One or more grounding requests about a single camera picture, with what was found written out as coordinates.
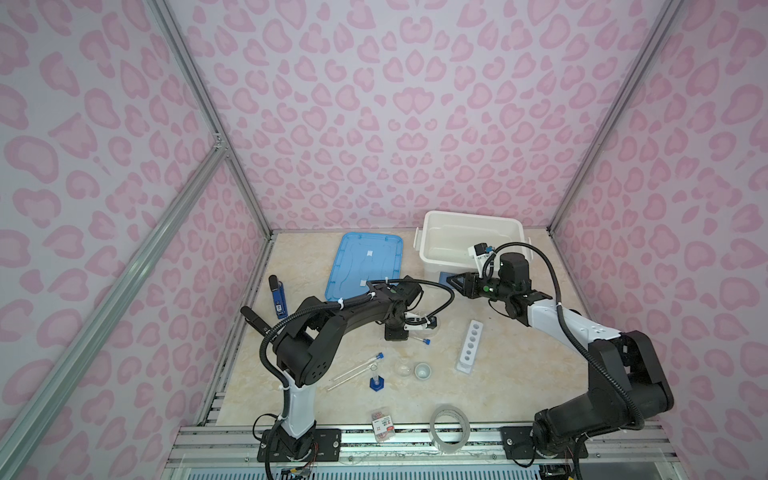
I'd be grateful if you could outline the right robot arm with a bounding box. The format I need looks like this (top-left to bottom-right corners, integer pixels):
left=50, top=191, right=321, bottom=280
left=465, top=242, right=675, bottom=457

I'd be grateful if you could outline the black marker tool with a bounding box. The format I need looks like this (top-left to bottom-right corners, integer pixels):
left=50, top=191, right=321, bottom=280
left=240, top=306, right=271, bottom=337

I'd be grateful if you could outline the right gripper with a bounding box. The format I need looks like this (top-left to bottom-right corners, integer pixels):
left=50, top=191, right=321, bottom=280
left=446, top=271, right=514, bottom=303

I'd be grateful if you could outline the blue bin lid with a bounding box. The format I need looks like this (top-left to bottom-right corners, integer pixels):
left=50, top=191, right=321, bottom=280
left=325, top=232, right=403, bottom=301

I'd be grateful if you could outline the blue lighter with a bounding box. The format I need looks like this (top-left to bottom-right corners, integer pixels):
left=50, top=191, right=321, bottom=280
left=268, top=275, right=288, bottom=320

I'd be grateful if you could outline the blue base graduated cylinder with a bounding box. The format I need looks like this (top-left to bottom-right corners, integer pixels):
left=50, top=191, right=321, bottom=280
left=369, top=364, right=385, bottom=392

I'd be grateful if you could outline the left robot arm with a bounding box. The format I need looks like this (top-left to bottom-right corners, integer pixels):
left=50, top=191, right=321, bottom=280
left=240, top=276, right=455, bottom=465

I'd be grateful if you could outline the small clear slide box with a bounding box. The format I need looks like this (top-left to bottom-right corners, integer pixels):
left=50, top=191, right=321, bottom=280
left=370, top=408, right=396, bottom=443

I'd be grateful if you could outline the small white cup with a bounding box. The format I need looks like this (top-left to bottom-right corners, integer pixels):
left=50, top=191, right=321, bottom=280
left=413, top=362, right=433, bottom=381

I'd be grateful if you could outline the glass stirring rod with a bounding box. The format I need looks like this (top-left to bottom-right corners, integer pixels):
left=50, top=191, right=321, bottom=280
left=326, top=363, right=378, bottom=392

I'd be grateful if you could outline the white test tube rack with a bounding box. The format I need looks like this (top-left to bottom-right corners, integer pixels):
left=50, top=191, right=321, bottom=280
left=456, top=320, right=484, bottom=375

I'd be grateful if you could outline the clear tape roll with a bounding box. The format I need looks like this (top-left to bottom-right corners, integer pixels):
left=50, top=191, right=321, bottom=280
left=428, top=404, right=472, bottom=455

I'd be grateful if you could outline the white plastic storage bin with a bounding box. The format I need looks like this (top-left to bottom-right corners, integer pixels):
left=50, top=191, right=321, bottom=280
left=413, top=210, right=530, bottom=284

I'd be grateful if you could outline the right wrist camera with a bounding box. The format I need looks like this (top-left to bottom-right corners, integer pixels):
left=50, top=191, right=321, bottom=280
left=468, top=242, right=493, bottom=270

